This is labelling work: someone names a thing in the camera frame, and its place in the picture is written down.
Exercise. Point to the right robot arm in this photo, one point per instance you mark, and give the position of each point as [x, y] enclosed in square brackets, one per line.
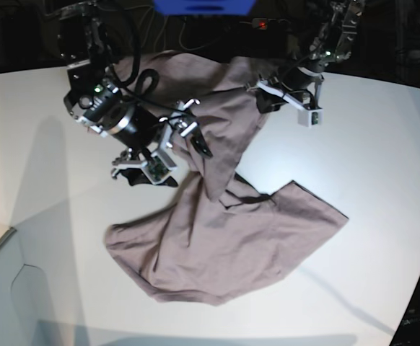
[101, 101]

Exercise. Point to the mauve t-shirt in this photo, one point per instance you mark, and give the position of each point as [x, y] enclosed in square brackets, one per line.
[221, 238]

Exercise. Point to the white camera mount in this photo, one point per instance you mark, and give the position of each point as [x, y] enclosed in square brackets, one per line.
[160, 165]
[271, 98]

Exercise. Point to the blue bin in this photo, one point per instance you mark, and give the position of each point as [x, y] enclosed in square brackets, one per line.
[203, 7]

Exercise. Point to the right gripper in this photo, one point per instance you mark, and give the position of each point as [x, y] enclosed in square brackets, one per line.
[159, 140]

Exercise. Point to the black power strip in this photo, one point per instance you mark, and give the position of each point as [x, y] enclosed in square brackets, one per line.
[270, 24]

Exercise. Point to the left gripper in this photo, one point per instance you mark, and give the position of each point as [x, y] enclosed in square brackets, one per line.
[250, 87]

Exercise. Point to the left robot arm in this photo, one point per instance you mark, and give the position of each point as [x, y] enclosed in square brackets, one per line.
[327, 37]

